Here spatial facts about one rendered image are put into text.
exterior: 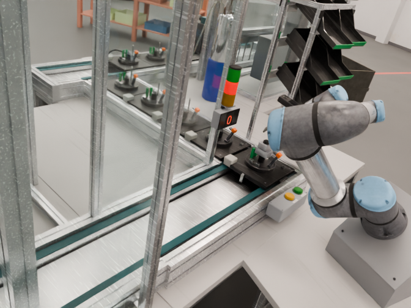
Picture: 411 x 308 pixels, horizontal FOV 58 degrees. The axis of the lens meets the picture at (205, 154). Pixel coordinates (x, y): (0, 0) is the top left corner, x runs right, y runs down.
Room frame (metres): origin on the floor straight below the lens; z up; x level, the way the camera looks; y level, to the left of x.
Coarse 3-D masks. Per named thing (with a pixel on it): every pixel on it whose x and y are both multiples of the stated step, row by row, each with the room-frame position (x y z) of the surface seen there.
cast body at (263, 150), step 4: (264, 140) 1.48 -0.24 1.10; (260, 144) 1.46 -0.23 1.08; (264, 144) 1.46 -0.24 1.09; (268, 144) 1.46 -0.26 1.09; (256, 148) 1.47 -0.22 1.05; (260, 148) 1.46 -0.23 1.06; (264, 148) 1.45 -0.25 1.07; (268, 148) 1.46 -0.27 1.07; (256, 152) 1.47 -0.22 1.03; (260, 152) 1.46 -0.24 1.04; (264, 152) 1.45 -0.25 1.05; (268, 152) 1.45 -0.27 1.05; (264, 156) 1.44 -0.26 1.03; (268, 156) 1.45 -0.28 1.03
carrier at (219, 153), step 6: (222, 132) 1.62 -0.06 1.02; (228, 132) 1.73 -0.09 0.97; (222, 138) 1.61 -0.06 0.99; (234, 138) 1.68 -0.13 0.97; (222, 144) 1.56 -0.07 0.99; (228, 144) 1.58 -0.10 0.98; (234, 144) 1.62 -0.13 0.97; (246, 144) 1.64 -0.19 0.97; (216, 150) 1.52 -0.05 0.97; (222, 150) 1.53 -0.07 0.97; (228, 150) 1.54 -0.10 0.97; (234, 150) 1.56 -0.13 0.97; (240, 150) 1.58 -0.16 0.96; (216, 156) 1.47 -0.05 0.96; (222, 156) 1.48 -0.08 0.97
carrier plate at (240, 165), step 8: (240, 152) 1.55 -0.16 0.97; (248, 152) 1.57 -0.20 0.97; (240, 160) 1.48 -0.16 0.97; (232, 168) 1.41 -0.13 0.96; (240, 168) 1.41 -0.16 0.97; (248, 168) 1.42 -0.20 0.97; (280, 168) 1.48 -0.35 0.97; (288, 168) 1.49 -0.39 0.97; (248, 176) 1.36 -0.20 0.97; (256, 176) 1.37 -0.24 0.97; (264, 176) 1.38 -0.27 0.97; (272, 176) 1.40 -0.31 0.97; (280, 176) 1.41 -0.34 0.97; (256, 184) 1.33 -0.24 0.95; (264, 184) 1.32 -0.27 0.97; (272, 184) 1.34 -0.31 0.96
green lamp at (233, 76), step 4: (228, 68) 1.39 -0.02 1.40; (228, 72) 1.38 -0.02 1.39; (232, 72) 1.37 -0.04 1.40; (236, 72) 1.37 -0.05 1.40; (240, 72) 1.38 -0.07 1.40; (228, 76) 1.37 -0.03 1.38; (232, 76) 1.37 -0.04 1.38; (236, 76) 1.37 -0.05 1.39; (228, 80) 1.37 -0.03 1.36; (232, 80) 1.37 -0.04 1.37; (236, 80) 1.37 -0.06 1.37
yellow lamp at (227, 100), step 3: (225, 93) 1.37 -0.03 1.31; (225, 96) 1.37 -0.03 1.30; (228, 96) 1.37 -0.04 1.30; (231, 96) 1.37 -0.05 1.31; (234, 96) 1.38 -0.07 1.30; (222, 99) 1.38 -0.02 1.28; (225, 99) 1.37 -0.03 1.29; (228, 99) 1.37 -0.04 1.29; (231, 99) 1.37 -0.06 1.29; (234, 99) 1.38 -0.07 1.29; (222, 102) 1.38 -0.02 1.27; (225, 102) 1.37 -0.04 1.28; (228, 102) 1.37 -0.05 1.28; (231, 102) 1.37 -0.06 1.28; (225, 105) 1.37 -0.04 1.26; (228, 105) 1.37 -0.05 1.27; (231, 105) 1.37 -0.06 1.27
